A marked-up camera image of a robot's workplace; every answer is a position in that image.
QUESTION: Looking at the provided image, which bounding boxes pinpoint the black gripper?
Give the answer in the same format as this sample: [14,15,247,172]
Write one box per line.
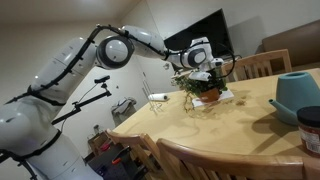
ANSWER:
[209,64,224,83]

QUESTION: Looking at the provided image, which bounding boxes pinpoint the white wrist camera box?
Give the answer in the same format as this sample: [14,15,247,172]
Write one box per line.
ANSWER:
[188,70,212,82]

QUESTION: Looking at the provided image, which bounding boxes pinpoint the black external camera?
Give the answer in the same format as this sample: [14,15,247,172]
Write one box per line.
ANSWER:
[93,74,111,84]

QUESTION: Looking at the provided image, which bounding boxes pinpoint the black lidded jar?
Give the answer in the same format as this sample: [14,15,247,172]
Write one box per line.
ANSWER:
[296,105,320,158]

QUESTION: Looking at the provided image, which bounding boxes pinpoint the black flat television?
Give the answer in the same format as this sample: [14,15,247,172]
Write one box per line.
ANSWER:
[163,8,234,68]

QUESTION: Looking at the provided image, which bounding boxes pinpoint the wooden dining chair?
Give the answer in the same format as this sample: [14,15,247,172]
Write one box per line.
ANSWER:
[221,48,294,83]
[155,138,320,180]
[105,128,168,180]

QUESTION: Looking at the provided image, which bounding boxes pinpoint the dried brown twig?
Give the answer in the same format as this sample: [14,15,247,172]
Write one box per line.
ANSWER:
[181,91,198,115]

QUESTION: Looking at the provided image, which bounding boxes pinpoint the wire paper towel holder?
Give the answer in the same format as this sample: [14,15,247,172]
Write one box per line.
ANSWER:
[141,79,164,116]

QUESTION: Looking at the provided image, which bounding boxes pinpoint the brown armchair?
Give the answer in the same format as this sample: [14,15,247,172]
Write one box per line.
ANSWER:
[256,19,320,73]

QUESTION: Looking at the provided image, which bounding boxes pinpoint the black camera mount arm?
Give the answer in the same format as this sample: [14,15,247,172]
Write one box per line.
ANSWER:
[49,83,113,127]

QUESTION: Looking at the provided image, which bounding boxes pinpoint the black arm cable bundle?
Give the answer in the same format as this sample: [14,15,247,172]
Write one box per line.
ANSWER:
[4,23,236,104]

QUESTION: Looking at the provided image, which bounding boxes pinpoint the white paper towel roll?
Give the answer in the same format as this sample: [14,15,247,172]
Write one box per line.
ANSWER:
[147,93,169,102]

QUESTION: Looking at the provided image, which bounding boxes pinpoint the small wooden crate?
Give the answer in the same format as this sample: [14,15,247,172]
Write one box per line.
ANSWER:
[87,130,113,158]

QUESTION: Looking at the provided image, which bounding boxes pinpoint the dried leaf crumbs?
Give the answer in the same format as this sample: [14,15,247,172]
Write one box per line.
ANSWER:
[234,95,248,107]

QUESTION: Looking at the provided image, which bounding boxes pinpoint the terracotta pot with green plant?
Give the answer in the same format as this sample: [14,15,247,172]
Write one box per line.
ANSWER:
[171,71,229,103]

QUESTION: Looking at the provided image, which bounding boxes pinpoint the gray clothes pile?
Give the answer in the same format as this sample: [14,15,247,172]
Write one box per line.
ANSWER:
[110,96,138,118]

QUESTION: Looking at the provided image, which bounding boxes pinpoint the thin camera cable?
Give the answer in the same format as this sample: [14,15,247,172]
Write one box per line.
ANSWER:
[59,83,99,134]

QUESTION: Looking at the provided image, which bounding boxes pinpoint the teal watering can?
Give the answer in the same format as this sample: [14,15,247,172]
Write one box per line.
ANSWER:
[268,70,320,127]

